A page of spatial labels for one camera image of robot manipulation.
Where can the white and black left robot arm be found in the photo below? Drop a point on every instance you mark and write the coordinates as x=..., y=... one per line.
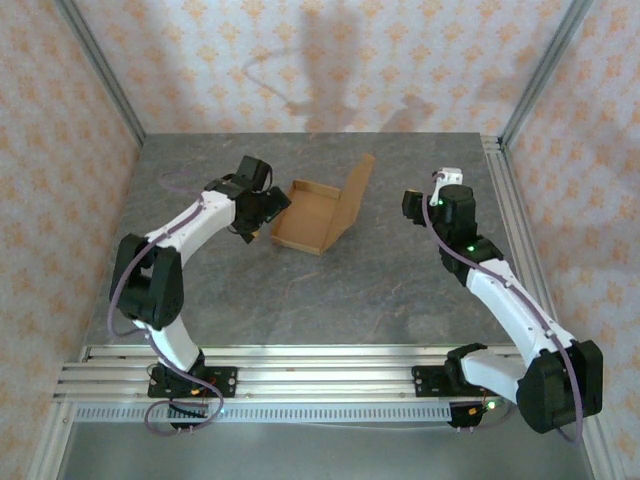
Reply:
x=195, y=230

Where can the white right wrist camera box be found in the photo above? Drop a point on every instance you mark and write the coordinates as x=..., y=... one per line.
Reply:
x=450, y=176

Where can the aluminium side rail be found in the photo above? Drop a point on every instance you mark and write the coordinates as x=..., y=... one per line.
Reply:
x=507, y=200

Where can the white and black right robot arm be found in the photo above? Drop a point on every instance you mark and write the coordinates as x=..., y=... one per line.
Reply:
x=510, y=300

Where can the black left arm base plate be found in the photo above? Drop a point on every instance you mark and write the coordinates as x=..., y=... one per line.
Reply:
x=225, y=382

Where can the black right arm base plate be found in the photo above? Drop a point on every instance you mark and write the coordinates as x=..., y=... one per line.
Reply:
x=425, y=382

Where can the aluminium frame leg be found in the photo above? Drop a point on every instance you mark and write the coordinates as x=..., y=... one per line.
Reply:
x=600, y=445
x=47, y=445

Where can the aluminium cross rail frame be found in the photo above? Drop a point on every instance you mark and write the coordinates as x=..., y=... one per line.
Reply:
x=325, y=375

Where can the aluminium corner post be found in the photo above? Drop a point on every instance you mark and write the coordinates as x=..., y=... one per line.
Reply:
x=107, y=75
x=542, y=75

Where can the brown cardboard box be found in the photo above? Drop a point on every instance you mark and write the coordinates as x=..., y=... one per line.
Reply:
x=310, y=220

